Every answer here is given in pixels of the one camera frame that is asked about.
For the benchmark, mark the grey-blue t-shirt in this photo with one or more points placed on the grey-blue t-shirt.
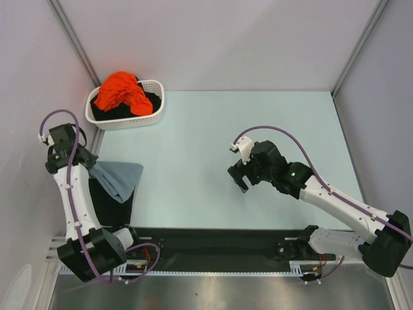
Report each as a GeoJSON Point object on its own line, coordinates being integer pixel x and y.
{"type": "Point", "coordinates": [118, 179]}

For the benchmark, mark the aluminium corner post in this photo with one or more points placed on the aluminium corner post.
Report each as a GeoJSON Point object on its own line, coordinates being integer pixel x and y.
{"type": "Point", "coordinates": [70, 33]}
{"type": "Point", "coordinates": [361, 44]}

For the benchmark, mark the left aluminium corner post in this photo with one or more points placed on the left aluminium corner post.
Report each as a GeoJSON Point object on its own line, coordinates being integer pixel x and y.
{"type": "Point", "coordinates": [70, 33]}

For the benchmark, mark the black garment in basket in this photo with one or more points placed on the black garment in basket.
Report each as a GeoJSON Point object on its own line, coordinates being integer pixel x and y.
{"type": "Point", "coordinates": [122, 111]}

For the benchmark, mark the right aluminium corner post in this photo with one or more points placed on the right aluminium corner post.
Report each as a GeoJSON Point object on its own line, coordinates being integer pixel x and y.
{"type": "Point", "coordinates": [361, 44]}

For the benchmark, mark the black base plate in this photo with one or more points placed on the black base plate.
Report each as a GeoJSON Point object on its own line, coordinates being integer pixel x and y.
{"type": "Point", "coordinates": [225, 250]}

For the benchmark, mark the white plastic laundry basket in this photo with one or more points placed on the white plastic laundry basket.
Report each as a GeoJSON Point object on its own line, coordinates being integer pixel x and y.
{"type": "Point", "coordinates": [152, 86]}

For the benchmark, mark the folded black t-shirt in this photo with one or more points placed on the folded black t-shirt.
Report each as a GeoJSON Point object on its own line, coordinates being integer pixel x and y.
{"type": "Point", "coordinates": [112, 215]}

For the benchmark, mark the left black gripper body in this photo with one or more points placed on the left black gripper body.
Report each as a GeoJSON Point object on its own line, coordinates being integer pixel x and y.
{"type": "Point", "coordinates": [91, 157]}

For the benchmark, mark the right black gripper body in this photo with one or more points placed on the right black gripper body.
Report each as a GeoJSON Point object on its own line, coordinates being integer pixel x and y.
{"type": "Point", "coordinates": [244, 172]}

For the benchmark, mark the aluminium front rail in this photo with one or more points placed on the aluminium front rail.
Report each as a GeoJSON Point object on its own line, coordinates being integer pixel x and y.
{"type": "Point", "coordinates": [52, 254]}

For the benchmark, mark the orange t-shirt in basket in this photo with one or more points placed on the orange t-shirt in basket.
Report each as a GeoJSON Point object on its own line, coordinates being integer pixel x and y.
{"type": "Point", "coordinates": [122, 87]}

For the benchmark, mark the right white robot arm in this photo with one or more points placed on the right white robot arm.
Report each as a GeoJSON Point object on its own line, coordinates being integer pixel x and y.
{"type": "Point", "coordinates": [381, 240]}

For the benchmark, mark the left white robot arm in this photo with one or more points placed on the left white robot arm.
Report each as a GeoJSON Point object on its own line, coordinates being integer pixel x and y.
{"type": "Point", "coordinates": [90, 249]}

